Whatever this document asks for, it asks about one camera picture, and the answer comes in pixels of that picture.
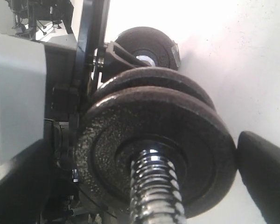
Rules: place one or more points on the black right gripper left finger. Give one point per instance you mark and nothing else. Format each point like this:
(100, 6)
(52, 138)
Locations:
(25, 184)

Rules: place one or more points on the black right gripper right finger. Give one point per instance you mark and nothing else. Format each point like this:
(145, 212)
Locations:
(259, 167)

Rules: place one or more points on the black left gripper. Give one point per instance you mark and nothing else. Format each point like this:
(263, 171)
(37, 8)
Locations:
(88, 58)

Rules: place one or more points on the black weight plate with collar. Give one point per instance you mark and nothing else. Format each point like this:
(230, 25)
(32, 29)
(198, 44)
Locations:
(150, 45)

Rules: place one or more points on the chrome threaded dumbbell bar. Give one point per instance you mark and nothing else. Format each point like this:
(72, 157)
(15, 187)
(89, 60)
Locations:
(156, 158)

